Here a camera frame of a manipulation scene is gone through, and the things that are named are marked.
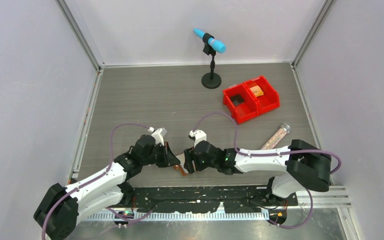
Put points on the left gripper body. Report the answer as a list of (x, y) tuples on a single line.
[(158, 155)]

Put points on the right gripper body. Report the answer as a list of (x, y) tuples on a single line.
[(200, 165)]

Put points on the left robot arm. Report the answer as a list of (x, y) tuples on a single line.
[(64, 207)]

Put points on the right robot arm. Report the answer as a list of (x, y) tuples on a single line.
[(301, 166)]

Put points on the left red bin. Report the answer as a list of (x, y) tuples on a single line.
[(241, 103)]

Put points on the red bin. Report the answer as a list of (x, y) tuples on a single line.
[(241, 103), (270, 100)]

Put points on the black microphone stand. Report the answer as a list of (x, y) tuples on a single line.
[(210, 80)]

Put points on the orange block in bin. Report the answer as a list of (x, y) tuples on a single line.
[(256, 90)]

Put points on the glitter tube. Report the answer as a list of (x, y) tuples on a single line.
[(283, 130)]

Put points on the right red bin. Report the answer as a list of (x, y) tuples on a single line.
[(270, 100)]

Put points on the blue microphone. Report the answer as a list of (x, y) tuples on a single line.
[(211, 45)]

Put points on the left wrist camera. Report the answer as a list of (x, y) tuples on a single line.
[(158, 134)]

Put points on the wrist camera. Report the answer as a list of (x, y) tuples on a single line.
[(158, 134), (197, 136)]

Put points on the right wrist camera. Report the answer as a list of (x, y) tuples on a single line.
[(197, 136)]

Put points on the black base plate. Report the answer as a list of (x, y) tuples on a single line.
[(202, 199)]

